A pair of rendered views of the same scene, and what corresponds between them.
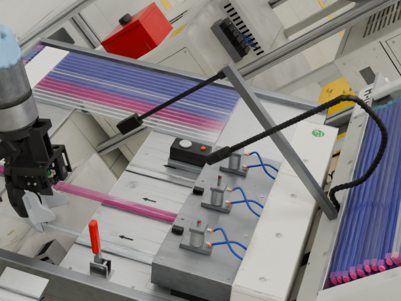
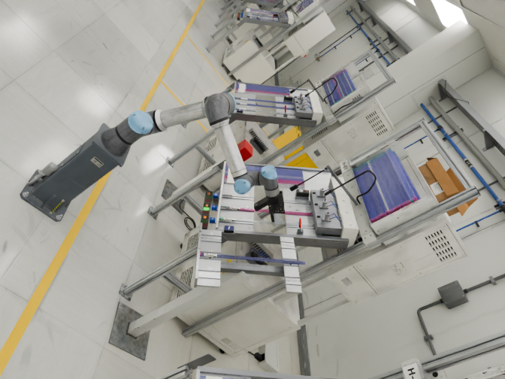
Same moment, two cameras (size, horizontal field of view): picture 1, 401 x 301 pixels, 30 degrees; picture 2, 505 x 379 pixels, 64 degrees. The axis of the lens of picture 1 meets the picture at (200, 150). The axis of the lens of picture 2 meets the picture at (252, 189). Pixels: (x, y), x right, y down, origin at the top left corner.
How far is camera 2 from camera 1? 1.22 m
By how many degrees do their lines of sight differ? 14
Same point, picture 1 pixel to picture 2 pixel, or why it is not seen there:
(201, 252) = (328, 221)
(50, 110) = not seen: hidden behind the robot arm
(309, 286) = (361, 224)
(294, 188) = (343, 198)
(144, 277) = (312, 232)
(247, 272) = (345, 223)
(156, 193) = (298, 207)
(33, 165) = (279, 205)
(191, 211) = (318, 210)
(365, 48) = (315, 143)
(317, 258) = (358, 216)
